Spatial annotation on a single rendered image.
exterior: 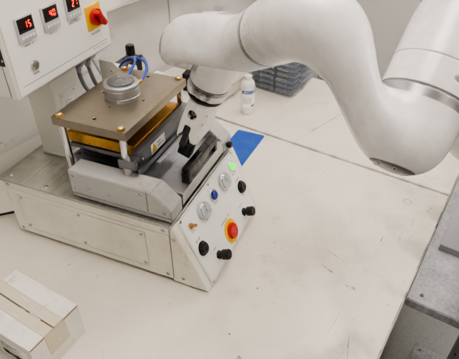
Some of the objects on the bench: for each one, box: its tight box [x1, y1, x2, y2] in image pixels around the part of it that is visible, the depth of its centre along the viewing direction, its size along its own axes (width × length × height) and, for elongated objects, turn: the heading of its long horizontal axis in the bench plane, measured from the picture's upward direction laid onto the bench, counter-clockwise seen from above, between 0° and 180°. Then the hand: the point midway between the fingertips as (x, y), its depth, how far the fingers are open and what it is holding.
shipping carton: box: [0, 270, 86, 359], centre depth 93 cm, size 19×13×9 cm
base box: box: [2, 147, 258, 291], centre depth 120 cm, size 54×38×17 cm
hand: (187, 147), depth 104 cm, fingers closed
